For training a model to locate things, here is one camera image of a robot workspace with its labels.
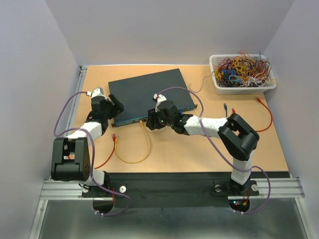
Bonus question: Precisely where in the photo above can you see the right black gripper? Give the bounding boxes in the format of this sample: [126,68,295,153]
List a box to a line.
[145,107,173,130]

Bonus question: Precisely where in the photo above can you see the yellow patch cable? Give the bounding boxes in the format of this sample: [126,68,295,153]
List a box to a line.
[114,119,151,164]

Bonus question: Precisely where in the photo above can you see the dark blue network switch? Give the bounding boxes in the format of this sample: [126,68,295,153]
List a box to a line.
[108,68,186,127]

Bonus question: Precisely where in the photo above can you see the red patch cable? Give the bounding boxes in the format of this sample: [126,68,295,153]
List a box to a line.
[93,133,118,170]
[231,97,273,132]

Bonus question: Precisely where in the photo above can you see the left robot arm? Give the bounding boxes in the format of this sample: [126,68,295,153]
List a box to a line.
[51,92,124,196]

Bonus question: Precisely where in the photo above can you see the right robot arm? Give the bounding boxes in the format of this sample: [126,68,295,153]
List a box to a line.
[146,100,260,194]

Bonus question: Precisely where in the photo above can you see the white plastic basket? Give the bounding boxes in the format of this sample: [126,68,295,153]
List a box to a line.
[209,53,277,95]

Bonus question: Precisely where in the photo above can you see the black base mat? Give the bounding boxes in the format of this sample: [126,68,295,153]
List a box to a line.
[82,171,260,209]

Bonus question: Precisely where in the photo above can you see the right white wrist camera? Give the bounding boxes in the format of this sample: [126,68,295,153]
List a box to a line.
[153,94,167,113]

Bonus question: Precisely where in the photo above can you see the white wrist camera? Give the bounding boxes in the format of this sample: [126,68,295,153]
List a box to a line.
[86,87,105,98]
[153,94,167,113]

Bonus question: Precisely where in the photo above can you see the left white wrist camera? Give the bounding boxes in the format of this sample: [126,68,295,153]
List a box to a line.
[86,87,105,98]

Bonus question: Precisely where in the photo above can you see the aluminium left side rail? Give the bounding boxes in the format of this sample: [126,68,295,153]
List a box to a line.
[53,66,88,137]

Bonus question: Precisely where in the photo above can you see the aluminium rail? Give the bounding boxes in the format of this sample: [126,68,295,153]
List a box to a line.
[40,178,305,200]
[53,66,88,137]

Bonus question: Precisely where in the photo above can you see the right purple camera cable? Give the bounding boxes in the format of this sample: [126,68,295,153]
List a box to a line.
[157,87,271,215]

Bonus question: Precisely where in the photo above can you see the purple camera cable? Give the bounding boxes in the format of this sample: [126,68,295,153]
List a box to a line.
[53,91,132,218]
[157,87,271,215]

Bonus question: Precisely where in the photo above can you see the loose thin brown wire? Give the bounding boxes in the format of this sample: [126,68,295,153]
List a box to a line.
[188,74,213,94]

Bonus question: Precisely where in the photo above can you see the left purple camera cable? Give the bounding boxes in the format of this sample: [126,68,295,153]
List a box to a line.
[53,91,132,218]

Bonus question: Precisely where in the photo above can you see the tangled colourful wire bundle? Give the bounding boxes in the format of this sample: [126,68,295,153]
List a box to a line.
[210,51,277,88]

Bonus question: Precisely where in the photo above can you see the aluminium front rail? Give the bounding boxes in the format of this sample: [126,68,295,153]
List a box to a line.
[40,178,305,200]

